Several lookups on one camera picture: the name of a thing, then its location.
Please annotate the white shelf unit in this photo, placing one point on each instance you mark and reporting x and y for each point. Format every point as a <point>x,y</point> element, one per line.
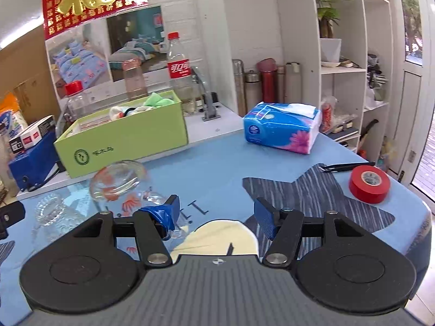
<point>360,40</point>

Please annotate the red flask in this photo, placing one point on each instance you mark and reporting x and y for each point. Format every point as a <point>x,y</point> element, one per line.
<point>267,81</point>

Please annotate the clear plastic bag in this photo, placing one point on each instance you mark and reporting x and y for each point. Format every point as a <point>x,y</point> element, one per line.
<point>329,115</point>

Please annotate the red tape roll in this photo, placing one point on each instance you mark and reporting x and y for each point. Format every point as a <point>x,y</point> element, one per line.
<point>360,190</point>

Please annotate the slim beige flask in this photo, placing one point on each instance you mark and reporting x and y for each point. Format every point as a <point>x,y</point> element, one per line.
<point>280,85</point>

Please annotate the clear jar with red lid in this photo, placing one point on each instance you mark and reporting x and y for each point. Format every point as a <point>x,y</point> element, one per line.
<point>74,90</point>

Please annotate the black tweezers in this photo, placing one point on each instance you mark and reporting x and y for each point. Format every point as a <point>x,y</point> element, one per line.
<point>340,167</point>

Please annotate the short silver flask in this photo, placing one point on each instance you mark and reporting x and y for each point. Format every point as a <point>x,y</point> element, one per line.
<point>252,91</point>

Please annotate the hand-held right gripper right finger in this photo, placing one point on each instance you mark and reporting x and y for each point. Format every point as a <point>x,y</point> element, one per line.
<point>265,217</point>

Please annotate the floral print glass cup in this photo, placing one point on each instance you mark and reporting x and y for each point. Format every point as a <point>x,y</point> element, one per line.
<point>115,183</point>

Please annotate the white cloth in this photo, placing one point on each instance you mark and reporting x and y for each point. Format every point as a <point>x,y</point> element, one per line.
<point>117,112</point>

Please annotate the textured clear glass cup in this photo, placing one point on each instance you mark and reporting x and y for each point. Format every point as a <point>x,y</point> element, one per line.
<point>51,210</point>

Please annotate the red and white small box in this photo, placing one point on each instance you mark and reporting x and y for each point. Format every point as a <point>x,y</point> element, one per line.
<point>34,132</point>

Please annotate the potted plant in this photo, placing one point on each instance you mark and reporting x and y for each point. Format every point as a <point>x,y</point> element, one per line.
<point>329,51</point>

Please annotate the green towel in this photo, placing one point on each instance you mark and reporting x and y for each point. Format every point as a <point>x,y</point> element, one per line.
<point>159,101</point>

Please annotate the blue printed table mat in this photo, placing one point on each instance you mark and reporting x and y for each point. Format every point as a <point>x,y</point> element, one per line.
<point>221,176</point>

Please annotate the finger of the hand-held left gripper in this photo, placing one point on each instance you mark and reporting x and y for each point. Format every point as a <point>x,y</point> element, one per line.
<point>12,214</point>

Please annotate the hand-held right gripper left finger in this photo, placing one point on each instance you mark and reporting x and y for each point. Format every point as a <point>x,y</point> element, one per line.
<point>168,215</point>

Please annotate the tall silver flask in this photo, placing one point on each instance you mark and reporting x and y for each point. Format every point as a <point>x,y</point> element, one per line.
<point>239,88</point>

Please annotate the green cardboard box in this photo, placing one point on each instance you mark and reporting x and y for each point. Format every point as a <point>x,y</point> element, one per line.
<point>129,142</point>

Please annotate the blue metal machine box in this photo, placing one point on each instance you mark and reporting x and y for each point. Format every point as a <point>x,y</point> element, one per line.
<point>30,166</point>

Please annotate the wall calendar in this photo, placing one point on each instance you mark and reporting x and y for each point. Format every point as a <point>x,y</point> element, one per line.
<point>85,13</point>

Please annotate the glass door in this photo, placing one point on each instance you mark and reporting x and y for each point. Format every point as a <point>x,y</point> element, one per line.
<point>407,108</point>

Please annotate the cola bottle with red label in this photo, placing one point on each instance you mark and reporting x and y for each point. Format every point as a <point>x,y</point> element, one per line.
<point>178,68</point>

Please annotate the blue tissue pack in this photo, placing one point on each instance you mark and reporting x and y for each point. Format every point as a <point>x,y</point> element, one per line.
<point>272,129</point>

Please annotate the grey flask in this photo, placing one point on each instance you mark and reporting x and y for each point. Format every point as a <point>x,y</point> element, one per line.
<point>293,85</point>

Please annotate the pink transparent bottle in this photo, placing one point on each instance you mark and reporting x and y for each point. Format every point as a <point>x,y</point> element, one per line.
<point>134,81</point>

